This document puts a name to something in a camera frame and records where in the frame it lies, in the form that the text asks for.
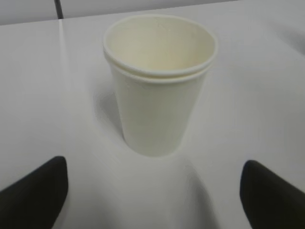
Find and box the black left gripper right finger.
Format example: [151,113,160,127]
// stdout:
[240,160,305,229]

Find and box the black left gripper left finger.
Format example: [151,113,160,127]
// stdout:
[0,156,69,229]

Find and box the white paper cup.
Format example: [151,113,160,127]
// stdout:
[103,14,219,156]

